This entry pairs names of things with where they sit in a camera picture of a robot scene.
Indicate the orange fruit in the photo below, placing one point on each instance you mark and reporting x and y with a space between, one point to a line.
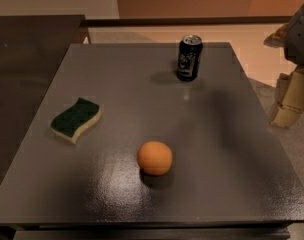
154 158

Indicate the dark blue pepsi can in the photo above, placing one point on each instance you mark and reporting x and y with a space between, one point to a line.
190 49

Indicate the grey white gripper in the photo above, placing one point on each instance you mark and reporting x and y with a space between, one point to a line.
300 39

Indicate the green and yellow sponge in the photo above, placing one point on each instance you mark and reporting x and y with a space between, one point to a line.
71 123

